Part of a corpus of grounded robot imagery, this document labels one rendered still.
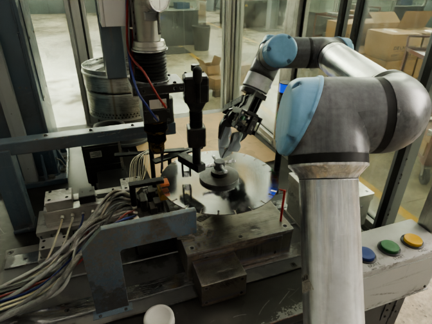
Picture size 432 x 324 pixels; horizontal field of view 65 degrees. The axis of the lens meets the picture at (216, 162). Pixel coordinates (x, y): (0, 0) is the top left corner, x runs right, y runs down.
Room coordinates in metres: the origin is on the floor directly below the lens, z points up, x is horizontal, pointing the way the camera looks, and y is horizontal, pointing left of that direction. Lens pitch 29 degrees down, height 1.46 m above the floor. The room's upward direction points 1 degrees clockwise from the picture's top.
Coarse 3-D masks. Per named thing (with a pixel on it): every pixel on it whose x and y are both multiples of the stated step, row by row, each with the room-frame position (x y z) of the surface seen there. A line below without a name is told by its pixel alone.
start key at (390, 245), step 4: (384, 240) 0.61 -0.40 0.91; (388, 240) 0.61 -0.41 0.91; (380, 244) 0.60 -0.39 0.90; (384, 244) 0.60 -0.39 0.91; (388, 244) 0.60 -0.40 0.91; (392, 244) 0.60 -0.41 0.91; (396, 244) 0.60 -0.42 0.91; (384, 248) 0.58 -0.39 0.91; (388, 248) 0.58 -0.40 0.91; (392, 248) 0.58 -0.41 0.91; (396, 248) 0.58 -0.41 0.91; (388, 252) 0.58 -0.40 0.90; (392, 252) 0.57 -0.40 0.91; (396, 252) 0.57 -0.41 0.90
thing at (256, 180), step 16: (176, 160) 0.90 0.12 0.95; (208, 160) 0.91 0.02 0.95; (224, 160) 0.91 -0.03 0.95; (240, 160) 0.91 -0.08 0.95; (256, 160) 0.91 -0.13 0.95; (176, 176) 0.81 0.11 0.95; (192, 176) 0.81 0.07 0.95; (240, 176) 0.82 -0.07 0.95; (256, 176) 0.82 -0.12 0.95; (272, 176) 0.82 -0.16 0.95; (176, 192) 0.73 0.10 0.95; (192, 192) 0.73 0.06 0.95; (208, 192) 0.74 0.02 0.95; (224, 192) 0.74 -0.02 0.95; (240, 192) 0.74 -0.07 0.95; (256, 192) 0.74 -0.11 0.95; (272, 192) 0.74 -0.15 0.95; (208, 208) 0.67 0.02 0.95; (224, 208) 0.67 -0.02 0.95; (240, 208) 0.67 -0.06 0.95; (256, 208) 0.67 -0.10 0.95
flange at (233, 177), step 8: (208, 168) 0.84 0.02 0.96; (232, 168) 0.84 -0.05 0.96; (200, 176) 0.80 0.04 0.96; (208, 176) 0.80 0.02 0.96; (216, 176) 0.79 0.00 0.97; (224, 176) 0.79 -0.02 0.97; (232, 176) 0.80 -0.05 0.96; (208, 184) 0.76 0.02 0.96; (216, 184) 0.76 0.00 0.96; (224, 184) 0.76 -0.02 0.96; (232, 184) 0.77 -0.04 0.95
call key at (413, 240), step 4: (404, 236) 0.63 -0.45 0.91; (408, 236) 0.63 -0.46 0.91; (412, 236) 0.63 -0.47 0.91; (416, 236) 0.63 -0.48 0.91; (404, 240) 0.62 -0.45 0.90; (408, 240) 0.61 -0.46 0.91; (412, 240) 0.61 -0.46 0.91; (416, 240) 0.61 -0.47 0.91; (420, 240) 0.61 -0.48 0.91; (412, 244) 0.60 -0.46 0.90; (416, 244) 0.60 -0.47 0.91; (420, 244) 0.60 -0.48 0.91
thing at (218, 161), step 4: (212, 156) 0.85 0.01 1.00; (216, 160) 0.81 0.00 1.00; (220, 160) 0.81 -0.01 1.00; (228, 160) 0.82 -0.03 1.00; (232, 160) 0.82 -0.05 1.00; (208, 164) 0.80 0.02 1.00; (212, 164) 0.80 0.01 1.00; (216, 164) 0.80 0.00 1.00; (220, 164) 0.79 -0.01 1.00; (224, 164) 0.81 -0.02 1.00; (216, 168) 0.80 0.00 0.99; (220, 168) 0.79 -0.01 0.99; (224, 168) 0.77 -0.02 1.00; (224, 172) 0.76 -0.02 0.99
